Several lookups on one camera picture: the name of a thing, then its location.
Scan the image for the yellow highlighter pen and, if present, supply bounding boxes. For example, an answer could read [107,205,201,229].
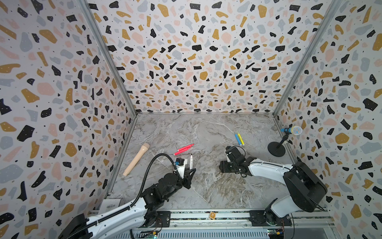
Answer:
[237,133,245,145]

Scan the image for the blue highlighter pen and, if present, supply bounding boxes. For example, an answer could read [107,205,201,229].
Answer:
[235,134,242,146]

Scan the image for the white marker pen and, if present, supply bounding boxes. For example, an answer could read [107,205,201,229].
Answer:
[189,154,194,169]

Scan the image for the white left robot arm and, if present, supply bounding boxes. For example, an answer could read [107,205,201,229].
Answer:
[58,168,196,239]

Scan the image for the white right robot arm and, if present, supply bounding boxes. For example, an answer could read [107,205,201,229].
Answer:
[219,154,327,226]

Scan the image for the pink highlighter pen lower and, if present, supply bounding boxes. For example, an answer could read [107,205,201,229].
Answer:
[174,147,191,156]

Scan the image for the pink highlighter pen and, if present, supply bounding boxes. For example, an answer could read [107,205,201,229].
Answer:
[174,144,194,155]
[174,147,191,156]

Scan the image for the pink highlighter pen upper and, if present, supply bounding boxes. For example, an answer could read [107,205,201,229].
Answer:
[174,144,194,155]

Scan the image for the small brown tag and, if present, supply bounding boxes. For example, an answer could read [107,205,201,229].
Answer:
[209,212,216,220]

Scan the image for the beige toy microphone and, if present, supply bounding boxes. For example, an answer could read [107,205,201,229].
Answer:
[122,143,150,176]

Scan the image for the blue toy microphone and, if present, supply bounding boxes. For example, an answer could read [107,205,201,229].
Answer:
[281,125,303,135]

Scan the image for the white labelled box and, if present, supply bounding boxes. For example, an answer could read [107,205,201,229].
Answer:
[98,199,121,214]

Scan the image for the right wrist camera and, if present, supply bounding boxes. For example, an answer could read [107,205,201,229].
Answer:
[225,145,246,162]

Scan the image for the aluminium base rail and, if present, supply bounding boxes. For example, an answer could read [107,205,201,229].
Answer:
[112,209,340,239]

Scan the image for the black corrugated cable hose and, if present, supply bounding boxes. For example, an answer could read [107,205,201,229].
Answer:
[64,153,177,239]

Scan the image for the aluminium corner post right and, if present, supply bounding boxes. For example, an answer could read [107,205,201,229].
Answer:
[272,0,344,177]

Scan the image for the aluminium corner post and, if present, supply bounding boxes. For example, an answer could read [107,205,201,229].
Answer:
[272,0,344,177]
[78,1,137,196]

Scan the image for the aluminium corner post left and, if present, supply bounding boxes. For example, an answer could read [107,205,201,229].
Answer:
[78,1,137,196]

